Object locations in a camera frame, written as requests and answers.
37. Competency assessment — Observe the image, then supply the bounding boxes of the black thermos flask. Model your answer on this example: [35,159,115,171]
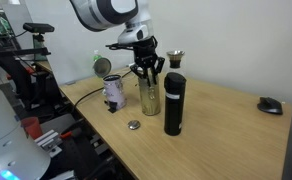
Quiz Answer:
[163,72,188,137]

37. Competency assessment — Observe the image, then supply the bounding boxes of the black metal frame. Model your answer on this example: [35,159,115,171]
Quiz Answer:
[0,33,64,111]

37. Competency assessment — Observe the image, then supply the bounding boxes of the clear glass cup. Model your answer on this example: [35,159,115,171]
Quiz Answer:
[138,83,162,117]

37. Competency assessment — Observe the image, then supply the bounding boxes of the black stereo camera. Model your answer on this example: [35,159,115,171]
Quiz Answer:
[22,22,56,34]

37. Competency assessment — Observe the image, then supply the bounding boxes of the aluminium extrusion bracket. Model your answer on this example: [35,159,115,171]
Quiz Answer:
[34,129,64,158]

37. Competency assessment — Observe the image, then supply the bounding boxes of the camera stand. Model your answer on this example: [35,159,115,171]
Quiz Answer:
[32,33,49,63]

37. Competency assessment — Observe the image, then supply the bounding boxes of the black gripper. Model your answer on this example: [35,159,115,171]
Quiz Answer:
[129,36,166,86]

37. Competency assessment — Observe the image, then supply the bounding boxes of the orange clamp handle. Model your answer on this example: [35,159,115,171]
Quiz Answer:
[59,130,74,140]

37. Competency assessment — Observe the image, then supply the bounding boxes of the glass carafe with funnel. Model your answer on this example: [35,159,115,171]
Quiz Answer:
[165,49,187,79]

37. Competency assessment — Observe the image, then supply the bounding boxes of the small round silver cap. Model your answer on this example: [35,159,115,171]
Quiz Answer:
[127,119,142,131]

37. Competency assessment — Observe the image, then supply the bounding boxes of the black computer mouse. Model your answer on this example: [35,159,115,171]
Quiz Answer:
[256,96,284,116]

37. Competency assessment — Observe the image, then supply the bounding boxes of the thick black cable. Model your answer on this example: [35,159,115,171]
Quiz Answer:
[71,69,134,114]

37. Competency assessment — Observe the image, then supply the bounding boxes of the red plastic cup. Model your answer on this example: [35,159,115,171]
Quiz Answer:
[20,116,44,140]

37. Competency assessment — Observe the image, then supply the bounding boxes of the large green drink bottle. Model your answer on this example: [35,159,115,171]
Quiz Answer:
[92,49,104,64]

